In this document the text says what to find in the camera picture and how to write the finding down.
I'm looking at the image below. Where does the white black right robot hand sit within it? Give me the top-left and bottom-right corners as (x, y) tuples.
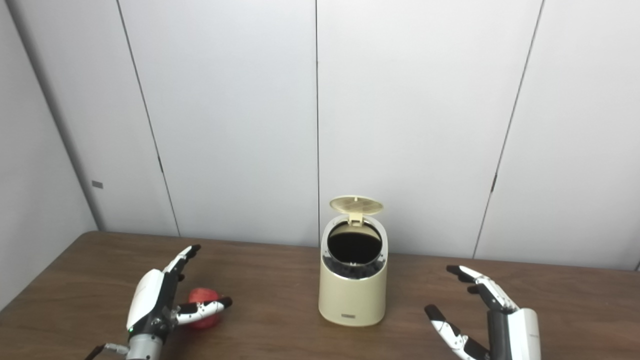
(424, 265), (542, 360)

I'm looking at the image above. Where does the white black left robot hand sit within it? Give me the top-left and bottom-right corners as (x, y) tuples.
(126, 244), (233, 340)

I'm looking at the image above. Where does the red apple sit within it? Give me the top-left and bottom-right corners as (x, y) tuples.
(188, 287), (222, 330)

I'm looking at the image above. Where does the cream round bin lid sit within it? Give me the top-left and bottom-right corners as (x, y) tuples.
(329, 196), (385, 226)

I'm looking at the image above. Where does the cream-colored bin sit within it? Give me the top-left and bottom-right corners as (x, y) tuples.
(318, 216), (389, 327)

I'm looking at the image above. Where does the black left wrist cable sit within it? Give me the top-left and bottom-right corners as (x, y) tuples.
(84, 342), (130, 360)

